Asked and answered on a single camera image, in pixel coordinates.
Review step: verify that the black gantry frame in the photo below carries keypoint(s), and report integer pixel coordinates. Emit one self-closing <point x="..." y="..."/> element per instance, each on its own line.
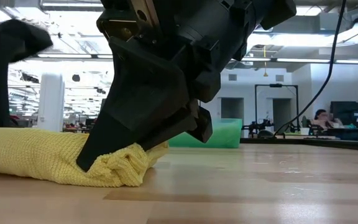
<point x="275" y="85"/>

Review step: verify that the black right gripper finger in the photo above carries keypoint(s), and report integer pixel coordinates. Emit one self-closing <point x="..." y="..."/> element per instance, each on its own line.
<point x="141" y="102"/>
<point x="203" y="124"/>

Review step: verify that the person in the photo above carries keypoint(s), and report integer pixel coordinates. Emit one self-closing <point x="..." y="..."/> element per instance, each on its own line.
<point x="322" y="118"/>

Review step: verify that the black background robot arm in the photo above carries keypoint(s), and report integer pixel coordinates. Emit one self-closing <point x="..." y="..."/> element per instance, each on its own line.
<point x="256" y="126"/>

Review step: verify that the white pillar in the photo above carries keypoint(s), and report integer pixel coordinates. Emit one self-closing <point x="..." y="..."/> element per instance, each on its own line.
<point x="51" y="102"/>

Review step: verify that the teal translucent plastic basket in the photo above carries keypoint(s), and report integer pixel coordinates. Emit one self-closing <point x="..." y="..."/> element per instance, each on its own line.
<point x="228" y="123"/>

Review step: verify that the yellow microfiber towel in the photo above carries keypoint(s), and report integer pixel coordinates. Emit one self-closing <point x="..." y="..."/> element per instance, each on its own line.
<point x="42" y="155"/>

